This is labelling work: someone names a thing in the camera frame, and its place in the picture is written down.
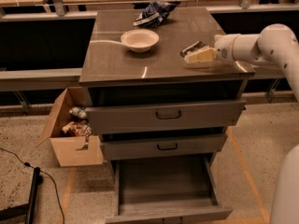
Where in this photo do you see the white bowl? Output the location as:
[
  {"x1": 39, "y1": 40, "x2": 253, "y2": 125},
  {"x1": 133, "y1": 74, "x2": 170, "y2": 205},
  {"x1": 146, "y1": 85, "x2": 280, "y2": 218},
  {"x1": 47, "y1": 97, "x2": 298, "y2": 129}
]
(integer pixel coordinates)
[{"x1": 121, "y1": 29, "x2": 159, "y2": 53}]

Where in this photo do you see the grey drawer cabinet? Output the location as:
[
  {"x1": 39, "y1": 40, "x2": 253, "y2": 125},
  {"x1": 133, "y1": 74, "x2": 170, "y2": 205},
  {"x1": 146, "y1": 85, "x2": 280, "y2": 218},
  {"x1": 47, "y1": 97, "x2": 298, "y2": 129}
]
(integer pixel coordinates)
[{"x1": 78, "y1": 7, "x2": 256, "y2": 170}]

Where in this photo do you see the black stand base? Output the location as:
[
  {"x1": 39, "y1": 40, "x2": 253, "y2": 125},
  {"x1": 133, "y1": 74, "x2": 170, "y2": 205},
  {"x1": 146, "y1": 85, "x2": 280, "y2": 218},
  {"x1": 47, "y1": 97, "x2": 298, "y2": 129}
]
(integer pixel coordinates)
[{"x1": 0, "y1": 167, "x2": 42, "y2": 224}]

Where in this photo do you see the grey top drawer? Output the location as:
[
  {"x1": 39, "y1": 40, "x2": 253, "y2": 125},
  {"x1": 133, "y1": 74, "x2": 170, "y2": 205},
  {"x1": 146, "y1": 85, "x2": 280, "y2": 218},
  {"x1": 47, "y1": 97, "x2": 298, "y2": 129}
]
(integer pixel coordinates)
[{"x1": 86, "y1": 99, "x2": 245, "y2": 134}]

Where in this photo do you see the cardboard box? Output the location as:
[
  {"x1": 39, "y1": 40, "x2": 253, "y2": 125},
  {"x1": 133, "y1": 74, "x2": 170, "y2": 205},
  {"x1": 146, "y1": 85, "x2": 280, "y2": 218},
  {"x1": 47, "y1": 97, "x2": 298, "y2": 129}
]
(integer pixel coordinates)
[{"x1": 37, "y1": 87, "x2": 104, "y2": 167}]

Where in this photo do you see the grey metal railing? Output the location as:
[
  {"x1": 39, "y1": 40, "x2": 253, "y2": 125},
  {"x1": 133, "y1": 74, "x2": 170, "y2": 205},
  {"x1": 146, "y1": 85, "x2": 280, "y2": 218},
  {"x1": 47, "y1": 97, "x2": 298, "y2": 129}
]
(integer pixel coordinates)
[{"x1": 0, "y1": 4, "x2": 299, "y2": 91}]

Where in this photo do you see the grey bottom drawer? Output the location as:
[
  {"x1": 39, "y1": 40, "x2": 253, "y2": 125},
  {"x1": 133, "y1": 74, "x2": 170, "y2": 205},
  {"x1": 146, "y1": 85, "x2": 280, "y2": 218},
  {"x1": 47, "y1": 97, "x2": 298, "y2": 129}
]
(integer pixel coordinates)
[{"x1": 106, "y1": 154, "x2": 232, "y2": 224}]

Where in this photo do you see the small silver snack packet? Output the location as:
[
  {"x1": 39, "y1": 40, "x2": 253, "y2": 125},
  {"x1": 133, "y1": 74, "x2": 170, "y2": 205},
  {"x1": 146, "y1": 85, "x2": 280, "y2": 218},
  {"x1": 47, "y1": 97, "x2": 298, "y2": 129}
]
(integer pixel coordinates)
[{"x1": 69, "y1": 106, "x2": 87, "y2": 119}]

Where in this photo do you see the grey drawer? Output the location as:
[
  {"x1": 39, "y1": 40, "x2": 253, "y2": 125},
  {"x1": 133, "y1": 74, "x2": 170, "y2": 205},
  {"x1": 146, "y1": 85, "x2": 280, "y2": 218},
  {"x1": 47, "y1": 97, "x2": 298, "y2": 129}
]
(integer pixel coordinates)
[
  {"x1": 100, "y1": 133, "x2": 227, "y2": 161},
  {"x1": 86, "y1": 99, "x2": 245, "y2": 134},
  {"x1": 106, "y1": 154, "x2": 232, "y2": 224}
]

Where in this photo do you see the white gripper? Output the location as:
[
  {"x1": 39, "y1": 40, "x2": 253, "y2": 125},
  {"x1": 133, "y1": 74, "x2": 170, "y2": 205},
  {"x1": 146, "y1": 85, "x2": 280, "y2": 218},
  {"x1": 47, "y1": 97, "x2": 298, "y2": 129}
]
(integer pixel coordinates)
[{"x1": 184, "y1": 34, "x2": 239, "y2": 63}]

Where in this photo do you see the blue crumpled chip bag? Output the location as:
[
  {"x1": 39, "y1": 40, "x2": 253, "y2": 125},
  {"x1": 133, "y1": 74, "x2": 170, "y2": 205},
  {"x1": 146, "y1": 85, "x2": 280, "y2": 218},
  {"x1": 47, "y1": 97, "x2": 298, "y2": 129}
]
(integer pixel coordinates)
[{"x1": 134, "y1": 1, "x2": 178, "y2": 28}]

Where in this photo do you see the grey middle drawer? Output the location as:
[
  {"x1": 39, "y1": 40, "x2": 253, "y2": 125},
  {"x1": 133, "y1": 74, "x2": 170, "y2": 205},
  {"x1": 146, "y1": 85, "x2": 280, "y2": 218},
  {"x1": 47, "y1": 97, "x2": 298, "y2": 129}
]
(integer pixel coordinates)
[{"x1": 100, "y1": 133, "x2": 227, "y2": 161}]

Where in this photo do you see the black floor cable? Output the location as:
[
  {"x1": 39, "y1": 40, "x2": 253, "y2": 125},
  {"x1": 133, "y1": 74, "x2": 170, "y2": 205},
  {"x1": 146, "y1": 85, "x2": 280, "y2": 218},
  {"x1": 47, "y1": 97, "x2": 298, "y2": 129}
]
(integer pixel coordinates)
[{"x1": 0, "y1": 147, "x2": 66, "y2": 224}]

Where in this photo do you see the crumpled snack wrapper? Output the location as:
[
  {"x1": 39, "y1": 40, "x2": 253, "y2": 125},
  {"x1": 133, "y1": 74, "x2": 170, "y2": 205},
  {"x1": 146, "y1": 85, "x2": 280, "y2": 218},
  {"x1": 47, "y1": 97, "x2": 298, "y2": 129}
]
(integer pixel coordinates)
[{"x1": 62, "y1": 120, "x2": 93, "y2": 137}]

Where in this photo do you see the black rxbar chocolate bar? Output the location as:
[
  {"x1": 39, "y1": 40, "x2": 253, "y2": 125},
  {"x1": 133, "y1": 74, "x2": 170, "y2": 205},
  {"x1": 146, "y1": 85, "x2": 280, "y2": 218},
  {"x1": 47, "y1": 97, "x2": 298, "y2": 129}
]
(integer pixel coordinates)
[{"x1": 180, "y1": 41, "x2": 206, "y2": 57}]

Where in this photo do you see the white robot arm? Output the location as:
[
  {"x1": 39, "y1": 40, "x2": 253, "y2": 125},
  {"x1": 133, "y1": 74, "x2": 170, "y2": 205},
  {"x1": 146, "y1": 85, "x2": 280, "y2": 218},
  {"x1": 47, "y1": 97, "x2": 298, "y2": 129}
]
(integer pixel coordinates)
[{"x1": 181, "y1": 23, "x2": 299, "y2": 224}]

